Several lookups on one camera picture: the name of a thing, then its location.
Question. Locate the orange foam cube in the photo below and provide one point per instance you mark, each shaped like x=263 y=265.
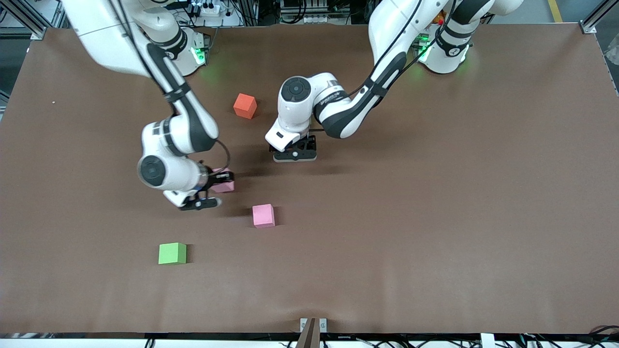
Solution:
x=245 y=106

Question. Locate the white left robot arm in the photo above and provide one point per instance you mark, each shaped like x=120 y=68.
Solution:
x=338 y=111

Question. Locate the green foam cube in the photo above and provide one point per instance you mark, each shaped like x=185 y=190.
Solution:
x=172 y=253

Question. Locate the grey electronics box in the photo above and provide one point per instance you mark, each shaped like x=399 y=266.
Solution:
x=309 y=12

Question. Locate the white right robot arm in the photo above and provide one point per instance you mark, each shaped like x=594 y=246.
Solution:
x=184 y=130

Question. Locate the pink foam cube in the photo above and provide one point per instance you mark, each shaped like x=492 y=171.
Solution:
x=225 y=187
x=263 y=215

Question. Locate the white power strip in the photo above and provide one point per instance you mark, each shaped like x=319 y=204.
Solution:
x=210 y=8

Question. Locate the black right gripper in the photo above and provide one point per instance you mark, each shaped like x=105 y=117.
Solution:
x=211 y=180

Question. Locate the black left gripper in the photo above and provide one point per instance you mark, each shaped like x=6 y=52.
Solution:
x=306 y=142

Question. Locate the aluminium frame profile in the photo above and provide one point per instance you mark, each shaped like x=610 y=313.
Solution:
x=24 y=19
x=597 y=17

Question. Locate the aluminium post with bracket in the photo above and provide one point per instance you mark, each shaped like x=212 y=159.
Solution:
x=313 y=326

